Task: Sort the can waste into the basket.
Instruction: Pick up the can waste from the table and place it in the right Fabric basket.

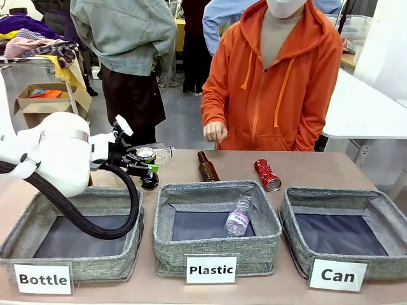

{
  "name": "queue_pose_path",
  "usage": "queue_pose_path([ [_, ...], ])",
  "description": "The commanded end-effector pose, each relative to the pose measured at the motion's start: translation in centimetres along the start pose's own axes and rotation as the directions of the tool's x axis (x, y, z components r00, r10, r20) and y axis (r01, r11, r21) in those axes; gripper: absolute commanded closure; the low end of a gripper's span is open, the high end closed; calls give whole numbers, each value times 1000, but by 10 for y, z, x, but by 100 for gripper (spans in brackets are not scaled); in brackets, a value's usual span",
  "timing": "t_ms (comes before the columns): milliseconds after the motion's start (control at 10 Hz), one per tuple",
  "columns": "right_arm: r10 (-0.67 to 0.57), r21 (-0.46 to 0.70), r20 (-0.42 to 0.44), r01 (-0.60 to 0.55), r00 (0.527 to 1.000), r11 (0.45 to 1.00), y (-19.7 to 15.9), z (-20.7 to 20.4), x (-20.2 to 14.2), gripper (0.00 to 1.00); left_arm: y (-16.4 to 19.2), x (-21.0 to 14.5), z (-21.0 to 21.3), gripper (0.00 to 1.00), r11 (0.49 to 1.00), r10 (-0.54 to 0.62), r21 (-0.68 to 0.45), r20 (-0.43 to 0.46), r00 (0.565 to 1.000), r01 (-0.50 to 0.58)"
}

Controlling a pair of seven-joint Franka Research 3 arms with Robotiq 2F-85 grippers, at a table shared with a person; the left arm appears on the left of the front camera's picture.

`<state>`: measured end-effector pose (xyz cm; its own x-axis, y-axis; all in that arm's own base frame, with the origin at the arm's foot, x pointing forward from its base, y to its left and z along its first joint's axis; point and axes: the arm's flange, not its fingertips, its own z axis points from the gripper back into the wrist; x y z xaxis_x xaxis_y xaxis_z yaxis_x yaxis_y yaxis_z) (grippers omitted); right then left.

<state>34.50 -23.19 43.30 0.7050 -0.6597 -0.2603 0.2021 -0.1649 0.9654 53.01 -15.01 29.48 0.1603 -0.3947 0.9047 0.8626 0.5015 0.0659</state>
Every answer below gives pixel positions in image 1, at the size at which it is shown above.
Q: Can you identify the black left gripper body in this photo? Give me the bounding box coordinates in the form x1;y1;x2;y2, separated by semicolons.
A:
107;141;138;172

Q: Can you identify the silver tin can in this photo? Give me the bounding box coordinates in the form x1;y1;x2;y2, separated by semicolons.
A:
135;147;157;163

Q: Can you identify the person's left forearm orange sleeve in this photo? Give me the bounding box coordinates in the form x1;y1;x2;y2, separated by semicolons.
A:
291;91;338;153

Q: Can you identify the person's right forearm orange sleeve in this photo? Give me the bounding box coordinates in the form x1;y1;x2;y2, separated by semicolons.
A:
200;74;231;126

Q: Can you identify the dark green drink can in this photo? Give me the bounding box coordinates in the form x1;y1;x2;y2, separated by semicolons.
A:
139;171;160;191

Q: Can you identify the grey fabric basket labelled Plastic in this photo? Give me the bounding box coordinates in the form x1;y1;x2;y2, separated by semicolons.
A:
153;180;284;278

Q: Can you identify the grey fabric basket labelled Bottle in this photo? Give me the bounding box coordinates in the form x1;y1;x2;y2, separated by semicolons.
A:
0;186;146;284

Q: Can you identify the red soda can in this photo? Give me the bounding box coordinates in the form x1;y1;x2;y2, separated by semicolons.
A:
254;158;283;193

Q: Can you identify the grey fabric basket labelled Can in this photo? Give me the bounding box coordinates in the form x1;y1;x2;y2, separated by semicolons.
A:
279;186;407;281

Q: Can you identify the white Can label card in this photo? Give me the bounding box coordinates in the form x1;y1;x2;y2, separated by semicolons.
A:
308;257;370;293

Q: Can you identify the person's right hand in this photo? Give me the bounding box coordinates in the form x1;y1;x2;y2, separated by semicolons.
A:
203;121;229;144

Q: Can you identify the clear empty plastic bottle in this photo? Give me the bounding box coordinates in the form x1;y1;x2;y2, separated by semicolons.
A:
132;142;176;166

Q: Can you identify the brown glass bottle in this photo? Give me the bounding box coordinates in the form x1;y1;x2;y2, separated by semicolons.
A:
197;151;221;183

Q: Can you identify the open cardboard box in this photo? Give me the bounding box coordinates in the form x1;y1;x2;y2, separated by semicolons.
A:
13;83;93;129

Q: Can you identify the yellow cloth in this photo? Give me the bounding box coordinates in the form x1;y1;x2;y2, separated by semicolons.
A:
37;54;93;112

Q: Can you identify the orange cloth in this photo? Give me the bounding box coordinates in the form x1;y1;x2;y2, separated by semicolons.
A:
28;88;64;100

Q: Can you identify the person in grey-green jacket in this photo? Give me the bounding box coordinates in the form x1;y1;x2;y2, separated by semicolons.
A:
69;0;179;147

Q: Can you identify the plastic bottle with purple label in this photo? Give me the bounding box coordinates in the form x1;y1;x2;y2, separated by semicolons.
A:
223;194;253;238

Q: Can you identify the person in dark clothes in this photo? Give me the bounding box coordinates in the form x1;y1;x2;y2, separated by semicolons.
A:
181;0;212;95

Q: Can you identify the white Plastic label card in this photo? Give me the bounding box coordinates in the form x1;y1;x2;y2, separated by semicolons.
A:
184;254;239;285

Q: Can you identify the white Bottle label card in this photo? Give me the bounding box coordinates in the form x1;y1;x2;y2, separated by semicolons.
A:
13;263;74;296

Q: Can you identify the pile of colourful clothes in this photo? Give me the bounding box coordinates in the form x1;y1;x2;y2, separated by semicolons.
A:
0;12;79;70

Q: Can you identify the person in blue shirt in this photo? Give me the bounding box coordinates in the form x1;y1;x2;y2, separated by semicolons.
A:
202;0;343;58

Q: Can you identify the person in orange hoodie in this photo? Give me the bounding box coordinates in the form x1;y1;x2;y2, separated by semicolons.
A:
200;0;345;153

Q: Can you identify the white face mask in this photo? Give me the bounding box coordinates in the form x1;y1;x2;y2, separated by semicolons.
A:
265;0;310;18

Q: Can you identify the white side table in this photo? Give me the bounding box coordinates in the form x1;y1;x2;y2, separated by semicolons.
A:
320;67;407;201

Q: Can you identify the clear plastic storage box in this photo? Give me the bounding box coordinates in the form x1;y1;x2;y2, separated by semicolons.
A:
326;13;373;49

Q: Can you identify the white board panel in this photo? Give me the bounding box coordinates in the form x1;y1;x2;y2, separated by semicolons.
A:
352;0;407;100

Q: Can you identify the black braided cable hose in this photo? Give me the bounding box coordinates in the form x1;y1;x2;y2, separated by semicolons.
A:
0;160;143;241

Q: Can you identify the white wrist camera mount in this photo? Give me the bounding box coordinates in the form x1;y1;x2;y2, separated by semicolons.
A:
110;114;134;144

